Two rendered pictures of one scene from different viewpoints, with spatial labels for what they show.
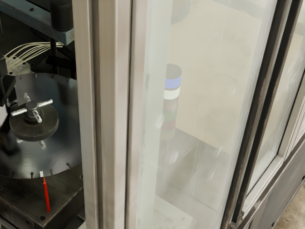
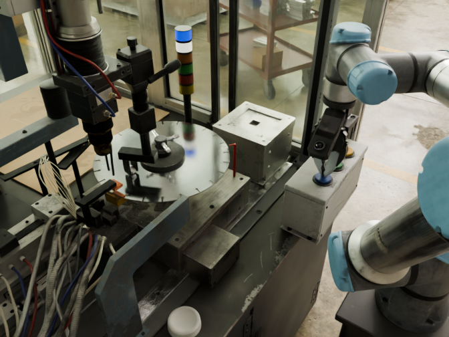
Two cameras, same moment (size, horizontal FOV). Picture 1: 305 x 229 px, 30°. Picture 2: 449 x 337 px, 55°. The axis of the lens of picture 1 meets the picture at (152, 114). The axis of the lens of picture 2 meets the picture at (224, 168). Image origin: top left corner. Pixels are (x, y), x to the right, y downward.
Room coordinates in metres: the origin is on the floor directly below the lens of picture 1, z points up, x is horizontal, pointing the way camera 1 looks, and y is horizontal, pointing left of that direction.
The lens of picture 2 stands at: (0.69, 1.12, 1.57)
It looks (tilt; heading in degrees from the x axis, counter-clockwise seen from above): 38 degrees down; 273
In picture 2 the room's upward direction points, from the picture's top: straight up
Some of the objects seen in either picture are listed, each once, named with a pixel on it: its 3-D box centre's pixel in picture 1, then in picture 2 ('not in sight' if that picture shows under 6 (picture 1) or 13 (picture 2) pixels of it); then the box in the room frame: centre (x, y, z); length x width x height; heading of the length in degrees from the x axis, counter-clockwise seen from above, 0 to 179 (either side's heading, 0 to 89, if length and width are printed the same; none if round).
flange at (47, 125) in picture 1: (33, 117); (162, 152); (0.88, 0.27, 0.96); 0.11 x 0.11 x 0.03
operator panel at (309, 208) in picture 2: not in sight; (325, 186); (0.46, 0.21, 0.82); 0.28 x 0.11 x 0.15; 58
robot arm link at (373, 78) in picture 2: not in sight; (375, 75); (0.45, 0.36, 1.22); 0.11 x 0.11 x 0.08; 9
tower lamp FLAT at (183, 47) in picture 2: not in sight; (184, 45); (0.86, -0.03, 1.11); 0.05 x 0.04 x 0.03; 148
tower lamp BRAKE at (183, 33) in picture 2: not in sight; (183, 33); (0.86, -0.03, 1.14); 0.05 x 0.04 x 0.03; 148
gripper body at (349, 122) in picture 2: not in sight; (337, 118); (0.48, 0.26, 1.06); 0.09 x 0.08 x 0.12; 58
